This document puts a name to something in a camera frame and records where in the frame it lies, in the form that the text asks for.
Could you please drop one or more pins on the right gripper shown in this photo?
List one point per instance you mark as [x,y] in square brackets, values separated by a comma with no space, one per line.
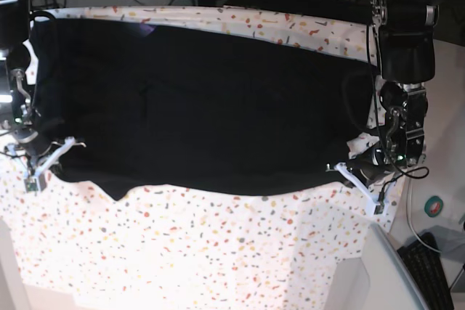
[36,144]

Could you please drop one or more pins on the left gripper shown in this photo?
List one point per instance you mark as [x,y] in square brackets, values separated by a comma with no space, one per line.
[370,166]

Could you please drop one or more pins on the black t-shirt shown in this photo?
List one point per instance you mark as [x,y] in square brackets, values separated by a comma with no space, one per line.
[194,109]

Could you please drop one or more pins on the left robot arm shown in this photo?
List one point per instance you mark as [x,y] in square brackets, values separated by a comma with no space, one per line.
[402,31]

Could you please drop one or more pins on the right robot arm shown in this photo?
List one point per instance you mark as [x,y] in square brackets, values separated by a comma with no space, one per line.
[18,102]

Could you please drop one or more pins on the green tape roll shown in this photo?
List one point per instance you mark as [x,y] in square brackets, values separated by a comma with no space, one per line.
[433,206]

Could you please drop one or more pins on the black keyboard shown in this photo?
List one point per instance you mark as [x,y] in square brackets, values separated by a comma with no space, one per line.
[426,270]

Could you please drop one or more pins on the grey plastic bin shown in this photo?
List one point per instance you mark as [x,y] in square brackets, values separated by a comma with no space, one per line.
[378,279]

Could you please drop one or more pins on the terrazzo pattern tablecloth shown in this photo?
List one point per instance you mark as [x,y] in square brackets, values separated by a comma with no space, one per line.
[170,247]

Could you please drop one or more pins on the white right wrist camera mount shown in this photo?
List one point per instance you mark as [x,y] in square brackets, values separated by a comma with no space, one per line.
[34,168]

